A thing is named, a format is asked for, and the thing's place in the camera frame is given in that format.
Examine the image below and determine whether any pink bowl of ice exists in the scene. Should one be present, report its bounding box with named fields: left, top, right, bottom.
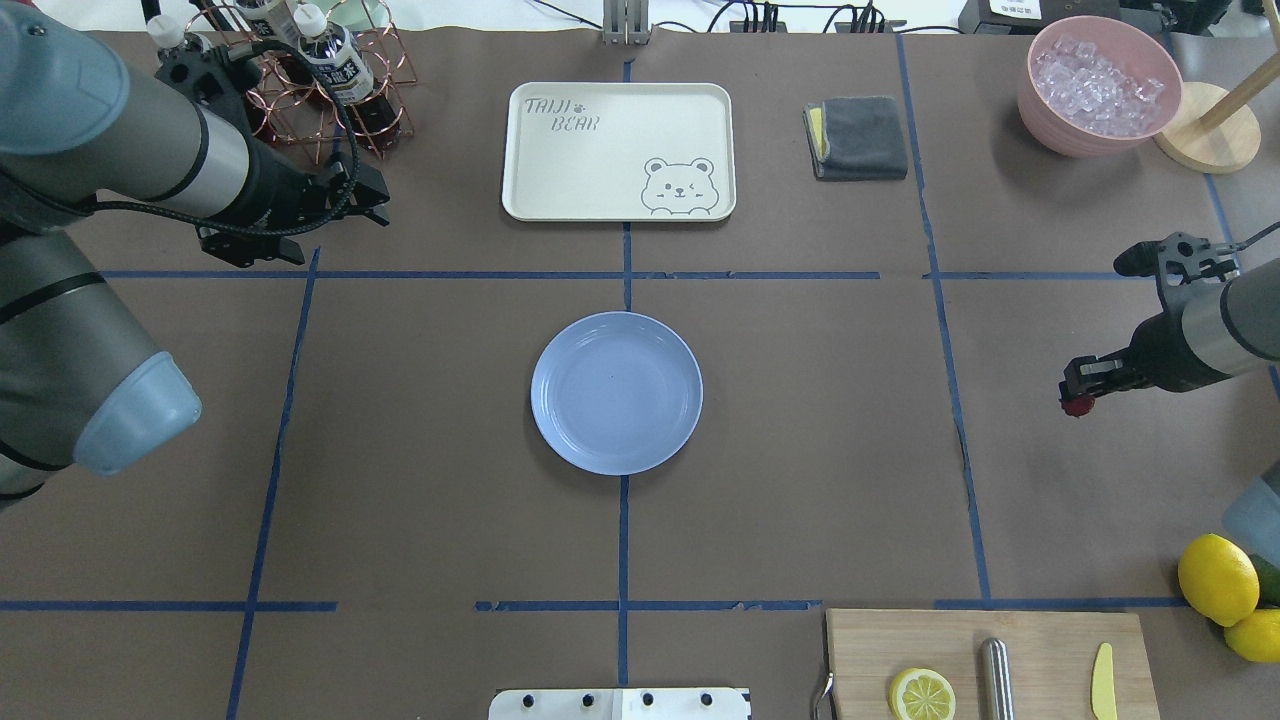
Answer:
left=1018, top=15, right=1183, bottom=158

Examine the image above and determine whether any grey folded cloth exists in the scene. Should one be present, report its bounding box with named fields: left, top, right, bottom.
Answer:
left=803, top=96, right=908, bottom=182

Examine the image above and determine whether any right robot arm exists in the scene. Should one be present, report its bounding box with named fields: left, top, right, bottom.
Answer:
left=1059, top=232, right=1279, bottom=416

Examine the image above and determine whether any lemon half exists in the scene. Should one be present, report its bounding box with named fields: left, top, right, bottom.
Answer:
left=886, top=667, right=957, bottom=719

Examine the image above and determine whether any aluminium frame post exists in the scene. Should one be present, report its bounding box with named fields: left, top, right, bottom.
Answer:
left=602, top=0, right=652, bottom=46

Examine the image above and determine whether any red strawberry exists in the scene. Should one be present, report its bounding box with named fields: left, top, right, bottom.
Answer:
left=1060, top=395, right=1096, bottom=418

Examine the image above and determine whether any wooden cutting board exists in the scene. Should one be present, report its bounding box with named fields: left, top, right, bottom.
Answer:
left=826, top=609, right=1161, bottom=719

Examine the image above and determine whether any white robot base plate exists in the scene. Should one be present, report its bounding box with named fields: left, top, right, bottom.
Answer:
left=488, top=685, right=753, bottom=719

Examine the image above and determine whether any cream bear tray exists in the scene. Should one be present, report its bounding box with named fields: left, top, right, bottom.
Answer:
left=500, top=82, right=737, bottom=223

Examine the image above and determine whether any green lime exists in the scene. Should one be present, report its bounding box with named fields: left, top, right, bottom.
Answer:
left=1248, top=553, right=1280, bottom=609

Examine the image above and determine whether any wooden stand round base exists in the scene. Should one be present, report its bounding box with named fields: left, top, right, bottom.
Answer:
left=1155, top=53, right=1279, bottom=174

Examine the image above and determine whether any small yellow lemon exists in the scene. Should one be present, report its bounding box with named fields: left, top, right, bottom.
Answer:
left=1224, top=609, right=1279, bottom=664

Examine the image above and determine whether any large yellow lemon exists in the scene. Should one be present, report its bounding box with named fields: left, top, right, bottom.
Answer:
left=1178, top=533, right=1260, bottom=628

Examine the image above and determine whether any tea bottle front left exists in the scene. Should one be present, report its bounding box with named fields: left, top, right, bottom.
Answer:
left=145, top=14, right=188, bottom=51

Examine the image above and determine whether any copper wire bottle rack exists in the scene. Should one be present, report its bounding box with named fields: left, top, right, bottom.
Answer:
left=180, top=1, right=417, bottom=158

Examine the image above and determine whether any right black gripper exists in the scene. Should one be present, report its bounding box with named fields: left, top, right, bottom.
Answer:
left=1060, top=232, right=1236, bottom=400

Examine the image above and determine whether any blue round plate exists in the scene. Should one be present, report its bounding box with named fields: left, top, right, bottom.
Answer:
left=530, top=311, right=704, bottom=477

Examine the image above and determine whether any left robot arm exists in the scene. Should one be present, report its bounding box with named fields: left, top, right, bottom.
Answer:
left=1, top=1, right=389, bottom=506

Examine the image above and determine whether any yellow plastic knife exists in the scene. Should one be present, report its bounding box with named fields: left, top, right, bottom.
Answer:
left=1091, top=642, right=1117, bottom=720

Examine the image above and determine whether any tea bottle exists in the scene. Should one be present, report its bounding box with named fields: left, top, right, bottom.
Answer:
left=234, top=1, right=314, bottom=102
left=145, top=14, right=188, bottom=51
left=294, top=3, right=401, bottom=152

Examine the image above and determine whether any tea bottle front right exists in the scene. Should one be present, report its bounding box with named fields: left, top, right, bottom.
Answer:
left=294, top=3, right=401, bottom=152

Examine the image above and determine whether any tea bottle back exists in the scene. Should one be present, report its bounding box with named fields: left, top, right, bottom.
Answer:
left=234, top=1, right=314, bottom=102

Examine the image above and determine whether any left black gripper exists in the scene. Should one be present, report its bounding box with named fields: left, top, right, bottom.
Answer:
left=155, top=42, right=390, bottom=268

